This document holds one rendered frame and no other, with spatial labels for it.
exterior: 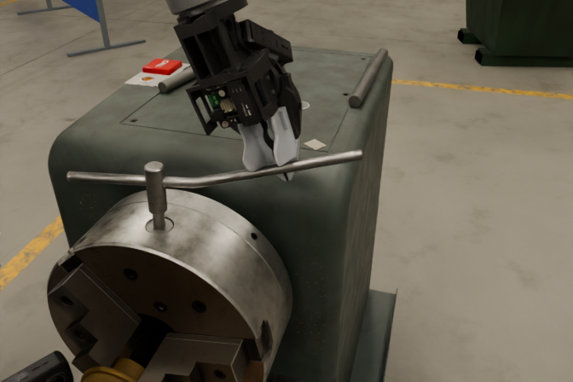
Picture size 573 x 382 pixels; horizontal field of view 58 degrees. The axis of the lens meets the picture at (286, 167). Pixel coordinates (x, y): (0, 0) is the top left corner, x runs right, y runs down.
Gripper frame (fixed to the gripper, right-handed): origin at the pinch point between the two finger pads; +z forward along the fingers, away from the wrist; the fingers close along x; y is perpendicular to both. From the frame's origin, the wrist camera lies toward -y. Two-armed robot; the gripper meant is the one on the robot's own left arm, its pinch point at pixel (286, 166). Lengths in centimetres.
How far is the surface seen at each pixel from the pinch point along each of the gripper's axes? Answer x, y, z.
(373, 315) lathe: -19, -54, 75
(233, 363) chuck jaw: -8.9, 14.0, 16.4
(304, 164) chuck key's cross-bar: 3.1, 1.8, -0.8
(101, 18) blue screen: -318, -388, -15
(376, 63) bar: 2.8, -49.2, 4.9
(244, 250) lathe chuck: -8.5, 2.9, 8.8
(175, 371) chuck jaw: -15.2, 16.0, 15.1
